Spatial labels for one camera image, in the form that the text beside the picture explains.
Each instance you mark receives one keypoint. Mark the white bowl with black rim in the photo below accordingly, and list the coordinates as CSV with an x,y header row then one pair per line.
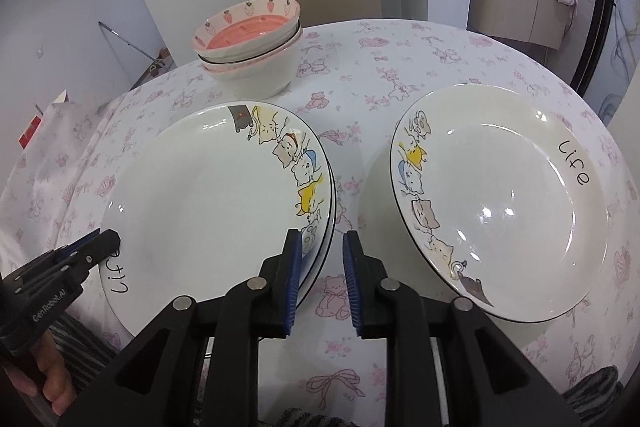
x,y
240,58

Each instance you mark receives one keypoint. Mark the grey striped clothing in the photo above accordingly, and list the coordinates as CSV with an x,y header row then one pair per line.
x,y
85,342

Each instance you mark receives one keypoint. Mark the black sliding door frame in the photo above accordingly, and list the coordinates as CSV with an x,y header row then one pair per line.
x,y
597,22

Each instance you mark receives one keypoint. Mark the pink strawberry bowl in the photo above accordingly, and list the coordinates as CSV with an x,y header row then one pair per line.
x,y
250,32

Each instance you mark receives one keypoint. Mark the person's left hand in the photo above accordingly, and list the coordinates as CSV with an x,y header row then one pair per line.
x,y
57,382

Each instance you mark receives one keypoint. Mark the white cat print plate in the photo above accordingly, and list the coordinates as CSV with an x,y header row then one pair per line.
x,y
500,187
200,197

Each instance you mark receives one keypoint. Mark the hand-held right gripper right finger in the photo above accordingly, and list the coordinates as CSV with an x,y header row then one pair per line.
x,y
352,287

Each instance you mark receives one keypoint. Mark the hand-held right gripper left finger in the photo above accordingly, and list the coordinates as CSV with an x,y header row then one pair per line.
x,y
295,282

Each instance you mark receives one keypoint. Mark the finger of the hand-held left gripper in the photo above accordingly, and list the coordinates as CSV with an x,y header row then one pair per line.
x,y
80,247
105,243

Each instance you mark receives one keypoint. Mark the white bowl with pink rim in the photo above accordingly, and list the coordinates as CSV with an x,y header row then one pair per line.
x,y
250,82

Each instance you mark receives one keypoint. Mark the metal mop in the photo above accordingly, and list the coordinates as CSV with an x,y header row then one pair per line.
x,y
127,41

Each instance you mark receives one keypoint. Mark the beige vanity cabinet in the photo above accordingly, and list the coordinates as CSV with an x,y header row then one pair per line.
x,y
505,2

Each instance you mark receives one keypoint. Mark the red and white box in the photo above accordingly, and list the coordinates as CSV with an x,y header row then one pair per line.
x,y
30,134

